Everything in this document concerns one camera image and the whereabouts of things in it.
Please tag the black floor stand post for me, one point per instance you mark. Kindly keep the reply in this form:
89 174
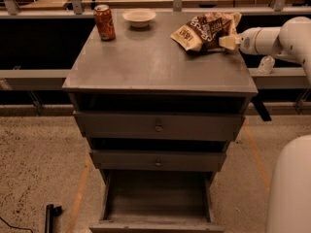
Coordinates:
51 212

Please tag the grey metal railing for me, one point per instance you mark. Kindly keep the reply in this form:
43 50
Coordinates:
41 39

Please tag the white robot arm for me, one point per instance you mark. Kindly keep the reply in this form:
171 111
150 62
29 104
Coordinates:
289 204

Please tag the brown chip bag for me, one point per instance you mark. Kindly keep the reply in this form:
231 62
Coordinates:
202 33

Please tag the grey middle drawer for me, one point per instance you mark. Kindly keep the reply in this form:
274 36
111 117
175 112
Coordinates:
187 161

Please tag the grey open bottom drawer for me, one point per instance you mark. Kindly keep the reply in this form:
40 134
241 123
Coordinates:
156 202

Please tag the grey wooden drawer cabinet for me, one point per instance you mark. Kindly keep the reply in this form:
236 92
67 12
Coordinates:
143 71

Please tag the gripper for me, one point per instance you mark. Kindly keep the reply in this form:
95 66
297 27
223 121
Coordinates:
247 41

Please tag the orange soda can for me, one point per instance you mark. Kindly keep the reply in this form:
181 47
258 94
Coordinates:
104 22

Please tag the grey top drawer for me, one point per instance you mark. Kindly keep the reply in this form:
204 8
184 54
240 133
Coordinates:
159 126

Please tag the white paper bowl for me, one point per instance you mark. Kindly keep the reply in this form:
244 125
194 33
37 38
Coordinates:
139 18

